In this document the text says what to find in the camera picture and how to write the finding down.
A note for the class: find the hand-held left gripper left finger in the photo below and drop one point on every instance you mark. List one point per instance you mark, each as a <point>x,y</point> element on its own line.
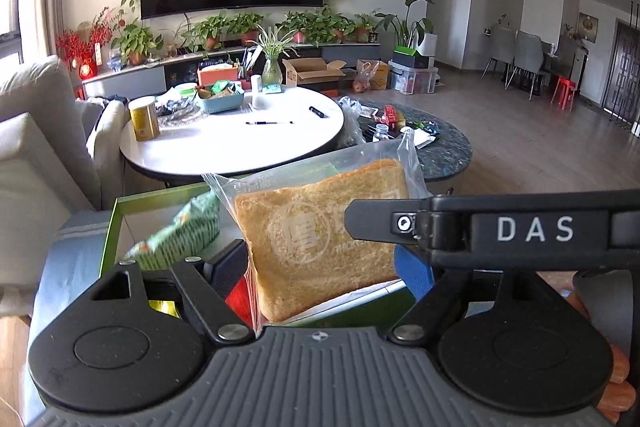
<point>227,268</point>

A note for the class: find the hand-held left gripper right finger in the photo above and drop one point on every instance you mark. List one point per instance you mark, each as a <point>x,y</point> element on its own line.
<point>414,274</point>

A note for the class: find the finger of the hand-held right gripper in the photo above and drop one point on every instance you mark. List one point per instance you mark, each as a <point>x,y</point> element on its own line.
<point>380,219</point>

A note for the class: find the bagged toast bread slice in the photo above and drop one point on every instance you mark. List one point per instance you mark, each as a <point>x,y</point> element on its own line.
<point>320,232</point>

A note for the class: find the green cardboard box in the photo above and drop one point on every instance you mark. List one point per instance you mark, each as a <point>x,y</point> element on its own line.
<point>112,237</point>

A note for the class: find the person's right hand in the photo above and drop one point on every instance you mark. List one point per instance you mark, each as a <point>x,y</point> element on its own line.
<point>617,394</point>

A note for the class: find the red snack packet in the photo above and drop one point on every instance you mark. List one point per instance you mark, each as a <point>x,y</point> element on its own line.
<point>241,302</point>

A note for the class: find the green snack packet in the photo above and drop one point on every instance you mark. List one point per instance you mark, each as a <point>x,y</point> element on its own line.
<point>185,232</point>

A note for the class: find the yellow foil packet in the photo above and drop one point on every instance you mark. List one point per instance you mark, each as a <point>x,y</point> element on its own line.
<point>162,308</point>

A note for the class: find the small jar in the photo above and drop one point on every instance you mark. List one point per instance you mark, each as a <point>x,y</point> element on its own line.
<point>381,133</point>

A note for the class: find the dark round table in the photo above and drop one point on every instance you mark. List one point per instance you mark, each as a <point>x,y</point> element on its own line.
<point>450,152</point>

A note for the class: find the black marker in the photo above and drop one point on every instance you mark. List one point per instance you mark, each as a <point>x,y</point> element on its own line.
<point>317,112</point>

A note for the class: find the white round table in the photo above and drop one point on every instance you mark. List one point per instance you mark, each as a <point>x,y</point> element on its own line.
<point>260,147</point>

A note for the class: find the doll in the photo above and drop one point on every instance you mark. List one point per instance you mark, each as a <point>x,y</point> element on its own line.
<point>361,86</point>

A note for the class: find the red plastic stool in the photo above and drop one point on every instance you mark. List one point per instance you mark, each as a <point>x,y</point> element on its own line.
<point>564,89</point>

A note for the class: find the clear plastic storage bin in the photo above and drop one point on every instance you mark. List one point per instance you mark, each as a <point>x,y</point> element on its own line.
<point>412,82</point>

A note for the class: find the yellow cardboard box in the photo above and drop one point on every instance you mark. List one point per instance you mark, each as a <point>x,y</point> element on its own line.
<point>381,74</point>

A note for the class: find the black and white pen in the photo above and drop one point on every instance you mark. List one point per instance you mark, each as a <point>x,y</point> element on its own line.
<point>270,123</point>

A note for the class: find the open brown cardboard box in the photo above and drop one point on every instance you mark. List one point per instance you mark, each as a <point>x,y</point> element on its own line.
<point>312,74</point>

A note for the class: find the green and black box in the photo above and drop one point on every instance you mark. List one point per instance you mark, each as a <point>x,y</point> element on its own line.
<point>411,59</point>

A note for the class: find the clear plastic bag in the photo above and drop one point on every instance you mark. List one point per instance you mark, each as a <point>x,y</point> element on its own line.
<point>180,112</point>

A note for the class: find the teal plastic basket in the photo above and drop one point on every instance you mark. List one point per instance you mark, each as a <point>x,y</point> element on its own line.
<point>222,104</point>

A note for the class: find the gold tin can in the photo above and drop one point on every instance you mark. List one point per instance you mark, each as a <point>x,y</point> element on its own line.
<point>145,121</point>

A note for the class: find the grey dining chair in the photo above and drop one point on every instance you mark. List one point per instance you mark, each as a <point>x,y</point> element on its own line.
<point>500,49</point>
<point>530,54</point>

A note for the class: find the white bottle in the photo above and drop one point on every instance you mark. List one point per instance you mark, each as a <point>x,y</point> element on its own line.
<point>256,94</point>

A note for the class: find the white planter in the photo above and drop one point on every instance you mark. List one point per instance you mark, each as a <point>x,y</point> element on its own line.
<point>426,44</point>

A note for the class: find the dark carved door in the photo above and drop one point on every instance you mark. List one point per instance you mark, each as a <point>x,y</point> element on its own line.
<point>622,67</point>

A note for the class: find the glass vase with plant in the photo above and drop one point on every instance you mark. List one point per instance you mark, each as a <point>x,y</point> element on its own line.
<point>272,72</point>

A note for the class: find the orange box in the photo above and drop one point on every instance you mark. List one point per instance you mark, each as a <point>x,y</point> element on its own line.
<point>215,74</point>

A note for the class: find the large leafy plant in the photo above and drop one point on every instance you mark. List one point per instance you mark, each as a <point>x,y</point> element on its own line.
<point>402,24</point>

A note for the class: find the grey television cabinet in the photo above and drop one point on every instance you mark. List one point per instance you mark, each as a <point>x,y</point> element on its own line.
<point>145,79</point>

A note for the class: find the beige sofa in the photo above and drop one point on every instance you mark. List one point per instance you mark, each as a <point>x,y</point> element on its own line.
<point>40,132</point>

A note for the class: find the row of potted plants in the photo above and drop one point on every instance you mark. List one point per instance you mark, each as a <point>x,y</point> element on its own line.
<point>212,32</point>

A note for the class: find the red flower decoration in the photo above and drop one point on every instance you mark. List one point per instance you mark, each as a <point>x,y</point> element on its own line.
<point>95,34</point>

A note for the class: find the framed wall picture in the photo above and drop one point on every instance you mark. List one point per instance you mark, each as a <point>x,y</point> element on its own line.
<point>588,27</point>

